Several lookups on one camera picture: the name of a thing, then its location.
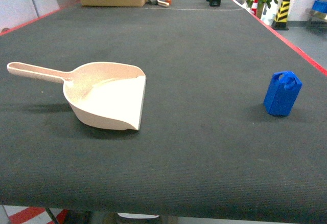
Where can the wooden handle brush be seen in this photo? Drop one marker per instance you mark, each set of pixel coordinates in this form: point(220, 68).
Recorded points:
point(159, 2)

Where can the blue plastic block part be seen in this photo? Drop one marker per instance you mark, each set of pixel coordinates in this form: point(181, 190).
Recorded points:
point(282, 93)

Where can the yellow black striped bollard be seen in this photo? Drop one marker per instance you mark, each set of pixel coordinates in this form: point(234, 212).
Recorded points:
point(281, 18)

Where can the beige plastic dustpan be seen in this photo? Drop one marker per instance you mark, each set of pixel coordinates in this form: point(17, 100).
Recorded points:
point(104, 95)

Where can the red white traffic cone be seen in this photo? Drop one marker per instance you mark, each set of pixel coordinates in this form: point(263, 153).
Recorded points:
point(254, 7)

